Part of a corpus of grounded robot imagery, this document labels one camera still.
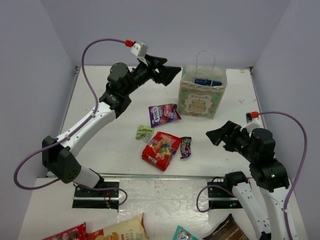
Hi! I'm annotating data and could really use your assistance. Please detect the teal snack packet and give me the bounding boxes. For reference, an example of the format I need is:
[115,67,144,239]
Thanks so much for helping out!
[172,225,198,240]

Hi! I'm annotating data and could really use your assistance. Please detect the brown m&m packet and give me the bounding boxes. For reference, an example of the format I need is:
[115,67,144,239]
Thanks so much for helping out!
[180,136,192,159]

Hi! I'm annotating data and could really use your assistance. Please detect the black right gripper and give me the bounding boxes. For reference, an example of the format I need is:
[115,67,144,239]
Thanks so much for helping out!
[206,119,258,163]

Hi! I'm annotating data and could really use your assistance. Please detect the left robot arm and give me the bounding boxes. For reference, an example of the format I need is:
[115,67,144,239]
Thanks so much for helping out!
[42,55,181,197]

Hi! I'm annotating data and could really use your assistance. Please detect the small green candy packet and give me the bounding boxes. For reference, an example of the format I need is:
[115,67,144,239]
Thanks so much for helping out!
[135,124,154,144]

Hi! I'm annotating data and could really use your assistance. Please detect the red fruit candy bag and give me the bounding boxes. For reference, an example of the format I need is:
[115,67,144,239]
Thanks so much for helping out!
[141,131,182,172]

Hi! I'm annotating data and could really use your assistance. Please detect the blue kettle chips bag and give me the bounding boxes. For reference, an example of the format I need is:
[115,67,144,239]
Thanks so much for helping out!
[194,78,223,87]

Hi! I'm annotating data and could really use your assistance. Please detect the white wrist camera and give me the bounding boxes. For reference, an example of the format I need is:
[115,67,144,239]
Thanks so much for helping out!
[130,41,149,65]
[240,111,262,133]

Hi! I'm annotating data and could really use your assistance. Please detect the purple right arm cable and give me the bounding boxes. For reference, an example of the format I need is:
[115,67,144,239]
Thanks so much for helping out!
[251,111,309,240]

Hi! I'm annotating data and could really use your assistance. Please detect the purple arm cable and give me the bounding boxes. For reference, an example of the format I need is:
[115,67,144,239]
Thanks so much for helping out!
[251,111,309,240]
[13,37,133,206]

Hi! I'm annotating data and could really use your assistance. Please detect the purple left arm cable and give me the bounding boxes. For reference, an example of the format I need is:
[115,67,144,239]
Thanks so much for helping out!
[13,37,133,206]

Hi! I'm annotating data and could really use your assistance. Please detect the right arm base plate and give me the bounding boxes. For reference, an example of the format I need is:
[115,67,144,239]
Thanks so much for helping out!
[207,176,243,209]

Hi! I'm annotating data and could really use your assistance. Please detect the decorated paper bag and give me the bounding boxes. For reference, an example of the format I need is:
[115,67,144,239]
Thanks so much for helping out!
[177,50,228,119]

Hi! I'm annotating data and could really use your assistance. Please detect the purple foxs candy bag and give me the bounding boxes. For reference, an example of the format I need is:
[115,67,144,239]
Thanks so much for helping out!
[148,103,181,128]

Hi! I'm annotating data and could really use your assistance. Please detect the cream cassava chips bag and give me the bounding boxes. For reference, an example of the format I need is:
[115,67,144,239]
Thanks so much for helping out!
[86,212,150,240]

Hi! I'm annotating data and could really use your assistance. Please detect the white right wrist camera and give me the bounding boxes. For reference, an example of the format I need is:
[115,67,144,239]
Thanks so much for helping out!
[240,111,262,133]

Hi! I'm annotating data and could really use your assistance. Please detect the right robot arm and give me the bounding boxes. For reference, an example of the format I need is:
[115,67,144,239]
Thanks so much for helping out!
[206,121,299,240]

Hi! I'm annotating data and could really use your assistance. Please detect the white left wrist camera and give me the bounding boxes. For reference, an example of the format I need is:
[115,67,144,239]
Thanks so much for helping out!
[130,41,149,65]

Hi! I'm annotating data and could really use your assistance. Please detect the red snack bag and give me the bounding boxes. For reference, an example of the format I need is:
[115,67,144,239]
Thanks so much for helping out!
[43,222,87,240]

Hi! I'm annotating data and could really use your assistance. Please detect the dark brown snack bag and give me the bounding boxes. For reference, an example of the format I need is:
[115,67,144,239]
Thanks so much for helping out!
[202,213,249,240]

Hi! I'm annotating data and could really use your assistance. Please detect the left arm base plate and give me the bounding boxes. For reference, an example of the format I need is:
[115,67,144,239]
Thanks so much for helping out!
[72,181,120,210]

